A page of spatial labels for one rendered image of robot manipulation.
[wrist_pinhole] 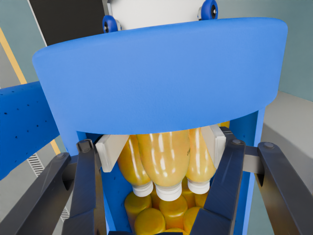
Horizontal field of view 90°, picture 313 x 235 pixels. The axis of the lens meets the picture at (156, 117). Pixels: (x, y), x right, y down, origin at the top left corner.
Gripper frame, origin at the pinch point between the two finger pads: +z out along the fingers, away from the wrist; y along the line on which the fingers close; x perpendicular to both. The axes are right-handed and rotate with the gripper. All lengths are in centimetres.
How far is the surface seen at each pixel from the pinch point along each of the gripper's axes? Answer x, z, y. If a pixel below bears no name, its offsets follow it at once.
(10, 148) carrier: -13, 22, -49
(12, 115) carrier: -5, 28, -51
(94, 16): 37, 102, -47
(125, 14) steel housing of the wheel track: 17.0, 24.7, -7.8
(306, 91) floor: -31, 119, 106
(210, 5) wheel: 15.1, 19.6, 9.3
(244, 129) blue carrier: -5.6, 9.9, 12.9
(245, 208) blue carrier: -19.6, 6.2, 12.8
